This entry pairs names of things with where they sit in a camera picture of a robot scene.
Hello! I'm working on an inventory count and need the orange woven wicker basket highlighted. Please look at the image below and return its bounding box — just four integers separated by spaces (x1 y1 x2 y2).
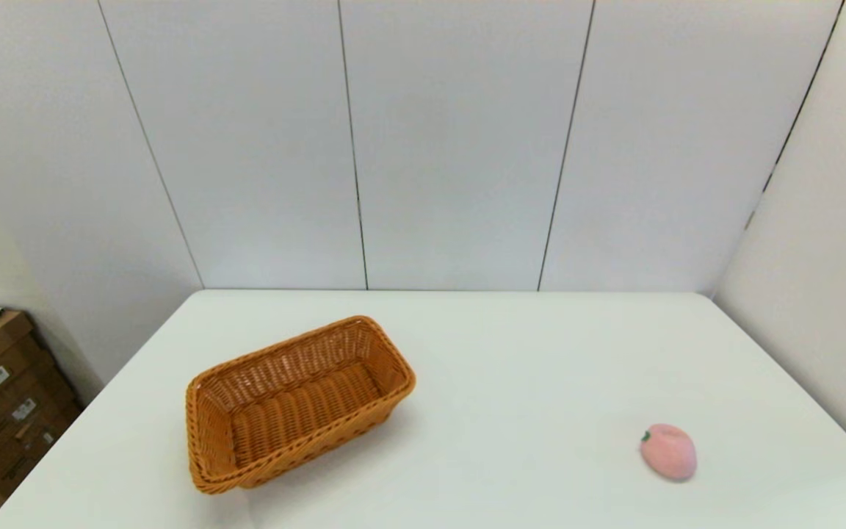
186 315 416 495

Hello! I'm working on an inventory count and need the pink peach with green stem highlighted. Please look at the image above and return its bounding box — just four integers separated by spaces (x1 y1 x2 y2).
640 423 698 482

